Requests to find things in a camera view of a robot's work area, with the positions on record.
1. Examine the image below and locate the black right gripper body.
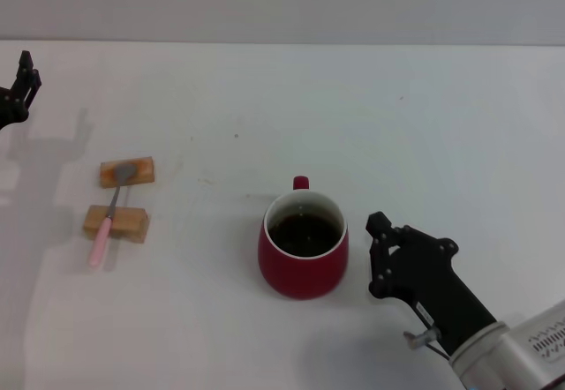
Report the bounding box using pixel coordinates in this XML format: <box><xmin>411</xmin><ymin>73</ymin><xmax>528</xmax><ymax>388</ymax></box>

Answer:
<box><xmin>368</xmin><ymin>247</ymin><xmax>509</xmax><ymax>358</ymax></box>

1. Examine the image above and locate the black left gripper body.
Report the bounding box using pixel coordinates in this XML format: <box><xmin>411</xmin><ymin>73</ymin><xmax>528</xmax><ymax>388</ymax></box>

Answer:
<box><xmin>0</xmin><ymin>85</ymin><xmax>30</xmax><ymax>131</ymax></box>

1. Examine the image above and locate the red ceramic cup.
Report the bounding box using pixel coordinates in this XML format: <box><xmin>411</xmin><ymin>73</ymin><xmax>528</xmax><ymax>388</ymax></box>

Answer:
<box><xmin>258</xmin><ymin>176</ymin><xmax>350</xmax><ymax>301</ymax></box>

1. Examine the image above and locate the pink handled metal spoon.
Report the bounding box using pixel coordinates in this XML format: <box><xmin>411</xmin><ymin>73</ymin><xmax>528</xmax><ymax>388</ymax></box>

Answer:
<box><xmin>87</xmin><ymin>163</ymin><xmax>138</xmax><ymax>268</ymax></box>

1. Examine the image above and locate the dark coffee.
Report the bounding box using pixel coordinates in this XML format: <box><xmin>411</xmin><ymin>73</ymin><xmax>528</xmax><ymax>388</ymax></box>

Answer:
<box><xmin>268</xmin><ymin>213</ymin><xmax>343</xmax><ymax>258</ymax></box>

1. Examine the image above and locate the orange stained wooden block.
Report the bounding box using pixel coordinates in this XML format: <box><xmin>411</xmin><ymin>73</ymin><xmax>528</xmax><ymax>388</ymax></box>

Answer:
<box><xmin>99</xmin><ymin>155</ymin><xmax>155</xmax><ymax>188</ymax></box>

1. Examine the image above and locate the plain notched wooden block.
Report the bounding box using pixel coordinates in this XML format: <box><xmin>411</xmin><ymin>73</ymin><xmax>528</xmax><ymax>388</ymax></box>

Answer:
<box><xmin>82</xmin><ymin>204</ymin><xmax>149</xmax><ymax>244</ymax></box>

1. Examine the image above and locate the silver plug with thin cable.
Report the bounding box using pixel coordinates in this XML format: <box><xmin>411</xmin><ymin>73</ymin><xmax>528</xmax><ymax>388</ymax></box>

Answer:
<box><xmin>403</xmin><ymin>326</ymin><xmax>452</xmax><ymax>359</ymax></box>

